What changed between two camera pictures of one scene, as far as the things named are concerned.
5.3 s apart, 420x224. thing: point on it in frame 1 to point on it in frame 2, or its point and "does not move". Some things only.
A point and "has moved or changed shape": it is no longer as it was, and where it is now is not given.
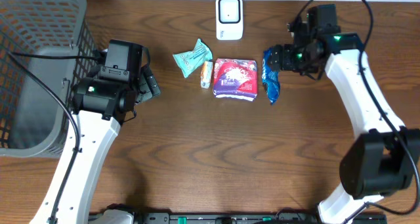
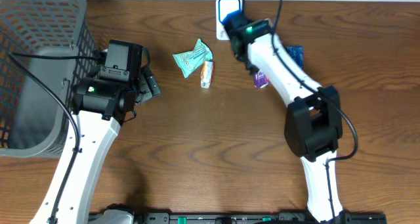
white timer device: x=229 y=18 does not move
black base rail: x=286 y=217 does not move
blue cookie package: x=270 y=79 has moved or changed shape
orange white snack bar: x=206 y=74 does not move
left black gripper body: x=149 y=83 does not move
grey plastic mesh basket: x=44 y=45 does not move
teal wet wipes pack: x=189 y=61 does not move
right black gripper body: x=277 y=58 to x=230 y=25
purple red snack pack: x=235 y=79 to x=260 y=79
